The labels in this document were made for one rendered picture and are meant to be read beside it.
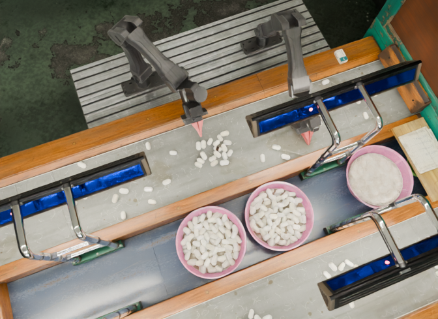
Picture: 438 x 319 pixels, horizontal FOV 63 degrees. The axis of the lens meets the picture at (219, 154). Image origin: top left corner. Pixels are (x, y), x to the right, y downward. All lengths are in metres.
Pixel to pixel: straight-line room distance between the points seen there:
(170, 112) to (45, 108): 1.26
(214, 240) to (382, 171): 0.74
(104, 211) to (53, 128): 1.16
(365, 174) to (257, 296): 0.66
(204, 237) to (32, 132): 1.53
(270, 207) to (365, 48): 0.85
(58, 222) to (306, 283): 0.97
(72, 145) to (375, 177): 1.25
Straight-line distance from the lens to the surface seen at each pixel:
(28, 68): 2.81
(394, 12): 1.74
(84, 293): 1.55
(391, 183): 1.62
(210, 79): 1.71
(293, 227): 1.44
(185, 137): 1.50
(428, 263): 1.22
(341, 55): 1.72
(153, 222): 1.40
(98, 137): 1.54
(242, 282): 1.38
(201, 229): 1.41
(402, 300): 1.57
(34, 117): 2.62
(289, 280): 1.43
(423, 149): 1.67
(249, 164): 1.47
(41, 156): 1.60
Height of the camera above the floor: 2.14
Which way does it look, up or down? 72 degrees down
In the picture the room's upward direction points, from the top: 2 degrees clockwise
